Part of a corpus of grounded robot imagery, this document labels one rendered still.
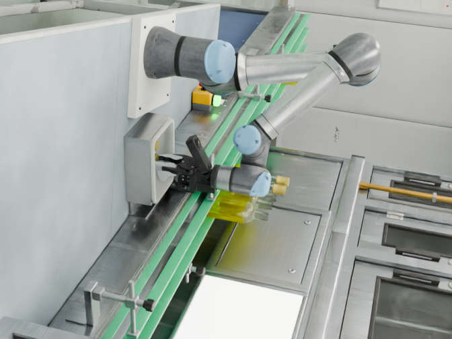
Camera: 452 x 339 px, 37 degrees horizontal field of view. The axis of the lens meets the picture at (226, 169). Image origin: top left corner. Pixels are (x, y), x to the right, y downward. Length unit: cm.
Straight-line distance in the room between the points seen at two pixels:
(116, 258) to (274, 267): 55
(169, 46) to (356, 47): 51
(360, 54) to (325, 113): 673
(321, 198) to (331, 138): 612
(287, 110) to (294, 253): 60
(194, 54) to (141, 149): 31
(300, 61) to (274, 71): 8
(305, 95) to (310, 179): 93
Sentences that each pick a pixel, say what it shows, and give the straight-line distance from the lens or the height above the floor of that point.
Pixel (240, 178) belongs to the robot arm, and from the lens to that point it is 193.
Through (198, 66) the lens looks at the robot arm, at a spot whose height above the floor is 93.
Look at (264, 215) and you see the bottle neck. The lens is 217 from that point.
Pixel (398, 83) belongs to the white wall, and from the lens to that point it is 832.
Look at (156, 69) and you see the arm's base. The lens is 191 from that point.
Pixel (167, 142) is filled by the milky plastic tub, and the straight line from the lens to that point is 207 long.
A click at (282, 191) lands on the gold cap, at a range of 231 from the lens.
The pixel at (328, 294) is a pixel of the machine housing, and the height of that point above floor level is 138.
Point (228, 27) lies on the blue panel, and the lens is 345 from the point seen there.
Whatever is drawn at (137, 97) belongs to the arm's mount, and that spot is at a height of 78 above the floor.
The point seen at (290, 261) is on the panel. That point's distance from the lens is 221.
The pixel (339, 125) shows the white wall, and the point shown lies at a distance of 861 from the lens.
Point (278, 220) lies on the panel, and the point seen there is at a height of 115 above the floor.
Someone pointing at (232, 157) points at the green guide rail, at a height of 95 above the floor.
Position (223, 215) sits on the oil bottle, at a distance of 219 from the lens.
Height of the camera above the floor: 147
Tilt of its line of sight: 13 degrees down
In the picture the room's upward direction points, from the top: 100 degrees clockwise
